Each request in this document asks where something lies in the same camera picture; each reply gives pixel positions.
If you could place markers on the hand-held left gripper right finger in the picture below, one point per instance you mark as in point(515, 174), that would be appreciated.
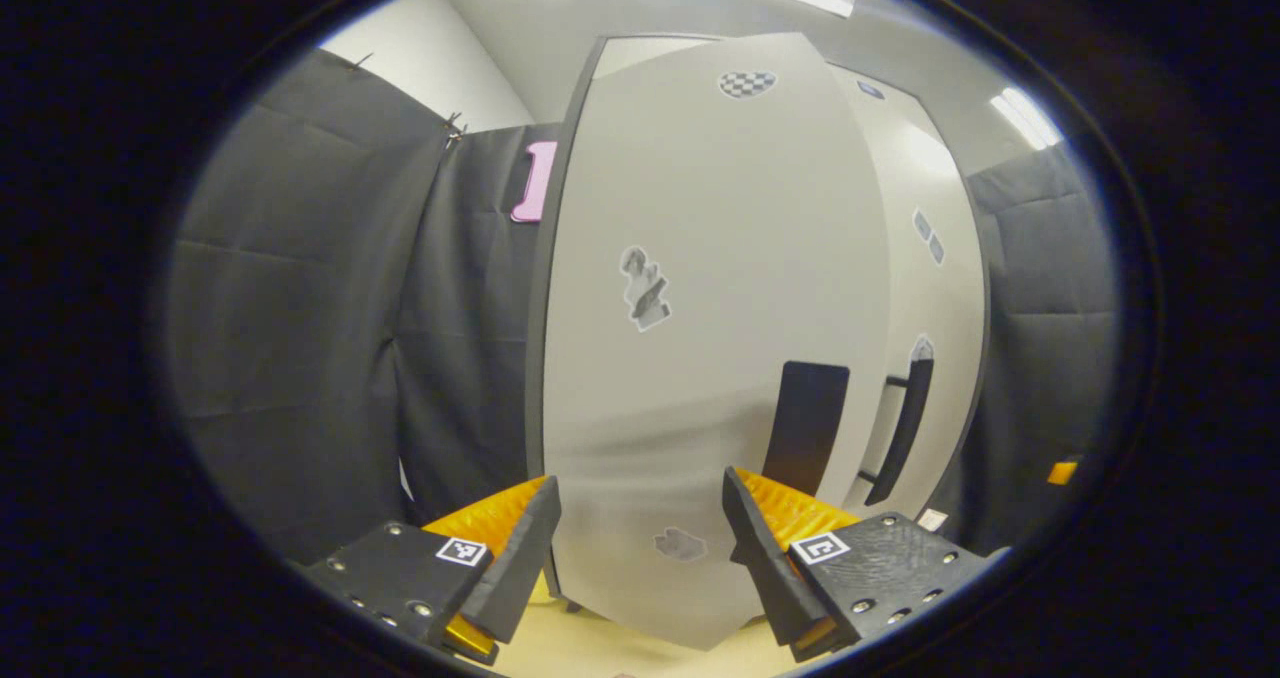
point(765, 558)

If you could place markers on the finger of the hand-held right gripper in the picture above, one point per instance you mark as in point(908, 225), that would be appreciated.
point(1062, 472)

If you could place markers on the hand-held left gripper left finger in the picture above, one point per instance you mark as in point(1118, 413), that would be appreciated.
point(515, 568)

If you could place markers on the white shoe cabinet door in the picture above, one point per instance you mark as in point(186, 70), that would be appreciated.
point(700, 208)
point(940, 278)

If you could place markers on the white shoe cabinet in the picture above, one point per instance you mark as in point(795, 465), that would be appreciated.
point(640, 55)

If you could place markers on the small white box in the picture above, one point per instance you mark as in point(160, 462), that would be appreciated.
point(932, 519)

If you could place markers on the black backdrop cloth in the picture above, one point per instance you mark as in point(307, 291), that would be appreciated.
point(300, 308)
point(1050, 308)

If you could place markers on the small ceiling light panel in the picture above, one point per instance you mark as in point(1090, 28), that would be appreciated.
point(1025, 118)

